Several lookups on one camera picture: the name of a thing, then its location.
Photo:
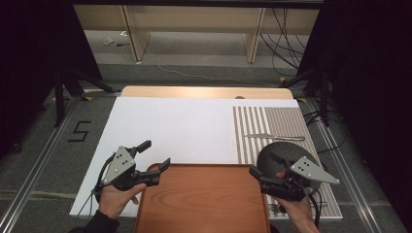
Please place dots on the striped placemat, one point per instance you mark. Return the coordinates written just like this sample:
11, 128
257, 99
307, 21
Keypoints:
285, 123

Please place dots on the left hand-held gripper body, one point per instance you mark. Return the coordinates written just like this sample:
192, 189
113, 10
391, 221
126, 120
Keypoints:
120, 165

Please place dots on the small white object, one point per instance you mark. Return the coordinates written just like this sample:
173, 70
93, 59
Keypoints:
108, 40

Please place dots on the black metal stand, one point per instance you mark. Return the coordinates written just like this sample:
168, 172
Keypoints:
59, 97
324, 97

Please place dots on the person's left hand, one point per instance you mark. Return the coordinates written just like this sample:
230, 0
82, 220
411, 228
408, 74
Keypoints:
113, 200

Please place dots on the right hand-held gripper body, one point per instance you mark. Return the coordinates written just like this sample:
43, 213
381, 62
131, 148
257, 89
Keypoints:
311, 171

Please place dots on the white board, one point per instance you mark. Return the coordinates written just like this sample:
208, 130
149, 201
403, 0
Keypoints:
178, 129

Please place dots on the beige wooden shelf unit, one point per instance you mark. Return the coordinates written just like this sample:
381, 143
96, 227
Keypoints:
194, 19

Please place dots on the person's right hand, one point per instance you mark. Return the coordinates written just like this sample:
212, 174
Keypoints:
298, 210

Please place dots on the aluminium floor rail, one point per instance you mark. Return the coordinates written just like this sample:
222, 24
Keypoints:
343, 155
35, 161

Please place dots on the brown wooden tray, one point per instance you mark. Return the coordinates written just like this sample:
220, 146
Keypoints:
200, 200

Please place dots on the black curtain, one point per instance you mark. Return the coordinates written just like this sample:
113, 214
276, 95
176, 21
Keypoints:
32, 48
372, 64

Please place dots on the yellow tape piece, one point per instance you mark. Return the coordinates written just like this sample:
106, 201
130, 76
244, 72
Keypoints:
302, 100
282, 79
88, 98

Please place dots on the dark round plate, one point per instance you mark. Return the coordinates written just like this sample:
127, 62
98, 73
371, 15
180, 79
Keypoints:
293, 149

